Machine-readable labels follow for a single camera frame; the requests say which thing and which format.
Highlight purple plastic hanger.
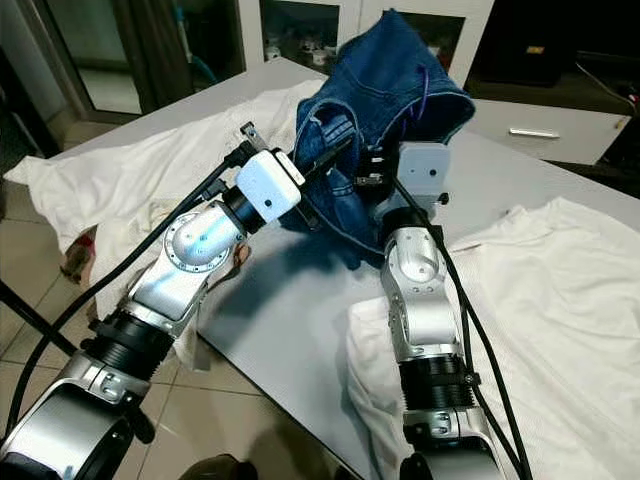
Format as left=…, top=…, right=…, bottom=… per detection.
left=416, top=62, right=433, bottom=129

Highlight blue denim jeans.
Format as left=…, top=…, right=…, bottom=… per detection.
left=285, top=8, right=476, bottom=273

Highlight white glass door cabinet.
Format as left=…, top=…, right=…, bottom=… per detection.
left=238, top=0, right=471, bottom=91

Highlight large white t-shirt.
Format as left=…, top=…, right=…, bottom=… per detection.
left=5, top=80, right=306, bottom=256

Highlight white drawer unit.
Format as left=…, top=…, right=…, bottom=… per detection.
left=460, top=95, right=640, bottom=168

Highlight grey curtain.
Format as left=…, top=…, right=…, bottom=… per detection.
left=135, top=0, right=196, bottom=111

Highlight grey robot left foot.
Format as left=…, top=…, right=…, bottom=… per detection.
left=190, top=455, right=256, bottom=480

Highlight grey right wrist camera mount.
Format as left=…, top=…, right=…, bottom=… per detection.
left=395, top=140, right=451, bottom=206

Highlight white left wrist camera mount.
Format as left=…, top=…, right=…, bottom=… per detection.
left=235, top=150, right=306, bottom=226

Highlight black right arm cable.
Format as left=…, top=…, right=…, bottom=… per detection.
left=395, top=180, right=536, bottom=480

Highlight silver sliding door frame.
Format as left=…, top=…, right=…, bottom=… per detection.
left=25, top=0, right=146, bottom=126

